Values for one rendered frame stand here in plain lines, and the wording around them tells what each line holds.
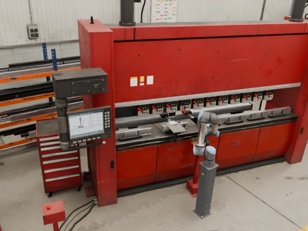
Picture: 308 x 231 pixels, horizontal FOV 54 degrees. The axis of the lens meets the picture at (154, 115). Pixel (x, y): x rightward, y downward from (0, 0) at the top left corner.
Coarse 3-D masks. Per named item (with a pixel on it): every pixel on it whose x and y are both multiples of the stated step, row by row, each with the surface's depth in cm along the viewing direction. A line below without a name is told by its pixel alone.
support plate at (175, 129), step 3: (168, 123) 413; (168, 126) 405; (171, 126) 405; (174, 126) 405; (177, 126) 405; (180, 126) 406; (171, 129) 398; (174, 129) 398; (177, 129) 398; (180, 129) 399; (183, 129) 399; (174, 132) 391
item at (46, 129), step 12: (36, 120) 408; (48, 120) 412; (36, 132) 377; (48, 132) 382; (48, 144) 377; (48, 156) 383; (60, 156) 392; (72, 156) 398; (48, 168) 393; (60, 168) 397; (72, 168) 406; (48, 180) 398; (60, 180) 407; (72, 180) 414; (48, 192) 411
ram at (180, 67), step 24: (120, 48) 343; (144, 48) 353; (168, 48) 364; (192, 48) 376; (216, 48) 388; (240, 48) 401; (264, 48) 415; (288, 48) 430; (120, 72) 355; (144, 72) 366; (168, 72) 378; (192, 72) 391; (216, 72) 404; (240, 72) 418; (264, 72) 433; (288, 72) 450; (120, 96) 368; (144, 96) 380; (168, 96) 393
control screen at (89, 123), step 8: (88, 112) 302; (96, 112) 306; (72, 120) 298; (80, 120) 302; (88, 120) 306; (96, 120) 309; (72, 128) 301; (80, 128) 305; (88, 128) 309; (96, 128) 313; (72, 136) 305; (80, 136) 309
